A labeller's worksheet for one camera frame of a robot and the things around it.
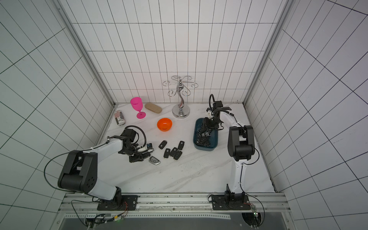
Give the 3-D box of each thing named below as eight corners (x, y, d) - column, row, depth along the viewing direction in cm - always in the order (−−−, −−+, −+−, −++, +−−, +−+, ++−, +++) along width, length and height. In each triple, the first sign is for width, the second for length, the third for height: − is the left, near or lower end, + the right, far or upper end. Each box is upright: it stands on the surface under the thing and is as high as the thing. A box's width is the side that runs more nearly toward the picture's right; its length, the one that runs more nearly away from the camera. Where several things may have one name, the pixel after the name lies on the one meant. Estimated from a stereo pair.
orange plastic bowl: (157, 131, 103) (156, 128, 100) (158, 120, 110) (158, 117, 107) (171, 131, 103) (171, 128, 100) (172, 120, 110) (172, 117, 107)
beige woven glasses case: (143, 108, 119) (143, 106, 117) (148, 103, 122) (147, 101, 121) (159, 114, 115) (158, 112, 113) (163, 109, 118) (162, 107, 116)
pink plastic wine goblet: (135, 119, 112) (129, 104, 99) (137, 111, 117) (131, 97, 105) (145, 119, 112) (140, 104, 99) (146, 111, 117) (142, 97, 105)
